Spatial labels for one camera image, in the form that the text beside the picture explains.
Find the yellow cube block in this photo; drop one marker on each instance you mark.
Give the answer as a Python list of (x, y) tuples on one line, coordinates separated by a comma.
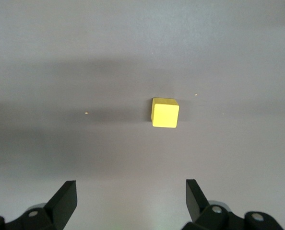
[(165, 116)]

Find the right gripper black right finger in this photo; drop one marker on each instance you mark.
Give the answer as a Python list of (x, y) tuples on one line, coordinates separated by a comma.
[(197, 203)]

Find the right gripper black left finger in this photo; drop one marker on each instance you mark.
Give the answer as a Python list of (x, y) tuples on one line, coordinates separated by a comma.
[(63, 206)]

